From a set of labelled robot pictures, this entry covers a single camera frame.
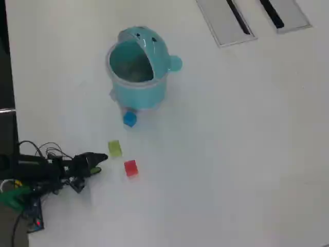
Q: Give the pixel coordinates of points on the red lego block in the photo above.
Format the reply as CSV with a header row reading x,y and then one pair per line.
x,y
131,168

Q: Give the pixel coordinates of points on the green lego block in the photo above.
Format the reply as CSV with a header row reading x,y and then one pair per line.
x,y
114,149

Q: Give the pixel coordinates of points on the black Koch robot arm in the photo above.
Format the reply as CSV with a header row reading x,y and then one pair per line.
x,y
33,164

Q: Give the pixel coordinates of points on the blue controller circuit board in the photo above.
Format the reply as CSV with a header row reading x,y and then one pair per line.
x,y
34,213

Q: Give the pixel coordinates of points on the teal whale-shaped bin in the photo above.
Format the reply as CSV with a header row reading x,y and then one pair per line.
x,y
138,92

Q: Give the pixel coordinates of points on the green table clamp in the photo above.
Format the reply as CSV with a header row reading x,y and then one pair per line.
x,y
10,198

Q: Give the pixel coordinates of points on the blue lego block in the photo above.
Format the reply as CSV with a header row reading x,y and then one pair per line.
x,y
129,119

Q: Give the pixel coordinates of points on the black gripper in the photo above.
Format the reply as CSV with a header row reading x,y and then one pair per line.
x,y
77,166

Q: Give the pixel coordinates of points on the dark side cabinet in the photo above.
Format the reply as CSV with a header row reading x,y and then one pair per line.
x,y
6,77

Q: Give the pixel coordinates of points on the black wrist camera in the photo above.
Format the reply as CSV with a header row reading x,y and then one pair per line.
x,y
77,185

